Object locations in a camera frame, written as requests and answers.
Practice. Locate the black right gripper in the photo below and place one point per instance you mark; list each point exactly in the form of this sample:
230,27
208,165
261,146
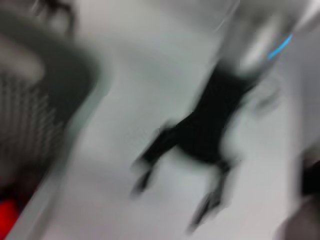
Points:
210,125

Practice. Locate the red rounded building block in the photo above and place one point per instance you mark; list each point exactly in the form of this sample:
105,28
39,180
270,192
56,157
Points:
7,212

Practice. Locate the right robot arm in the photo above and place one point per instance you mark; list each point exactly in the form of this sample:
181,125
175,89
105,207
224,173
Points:
262,42

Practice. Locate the grey perforated storage bin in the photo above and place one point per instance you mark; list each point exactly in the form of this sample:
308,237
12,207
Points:
37,112

